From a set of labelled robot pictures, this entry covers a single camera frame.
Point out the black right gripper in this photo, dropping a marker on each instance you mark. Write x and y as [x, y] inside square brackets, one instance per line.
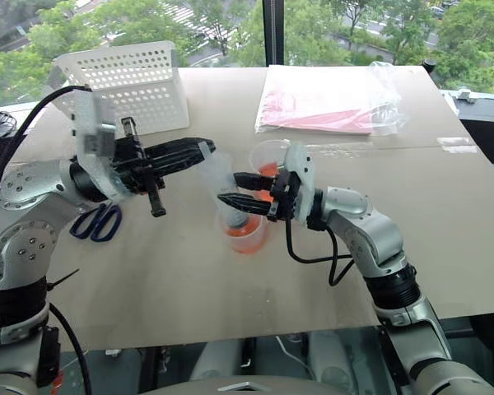
[286, 193]

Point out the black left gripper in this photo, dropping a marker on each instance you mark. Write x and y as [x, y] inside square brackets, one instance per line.
[133, 166]

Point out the clear cup with red liquid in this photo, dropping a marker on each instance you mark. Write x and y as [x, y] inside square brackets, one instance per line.
[247, 240]
[265, 158]

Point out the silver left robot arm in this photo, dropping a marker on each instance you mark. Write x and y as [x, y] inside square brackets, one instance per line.
[22, 230]

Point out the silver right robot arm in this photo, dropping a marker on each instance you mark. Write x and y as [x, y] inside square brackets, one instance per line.
[378, 243]

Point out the white perforated plastic basket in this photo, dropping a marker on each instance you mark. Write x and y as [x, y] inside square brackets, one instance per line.
[136, 90]

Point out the clear bag with red paper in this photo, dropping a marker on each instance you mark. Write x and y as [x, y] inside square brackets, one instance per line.
[325, 103]

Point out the black round knob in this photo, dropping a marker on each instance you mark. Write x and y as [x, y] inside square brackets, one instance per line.
[428, 64]

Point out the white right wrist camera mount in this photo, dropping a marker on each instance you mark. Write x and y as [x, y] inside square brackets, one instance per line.
[302, 181]

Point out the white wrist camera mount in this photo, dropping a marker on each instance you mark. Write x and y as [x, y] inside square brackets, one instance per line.
[91, 136]
[302, 181]

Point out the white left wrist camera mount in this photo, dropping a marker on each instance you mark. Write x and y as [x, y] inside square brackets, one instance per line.
[91, 136]

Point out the black window frame post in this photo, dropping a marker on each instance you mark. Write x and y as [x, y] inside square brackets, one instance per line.
[273, 31]

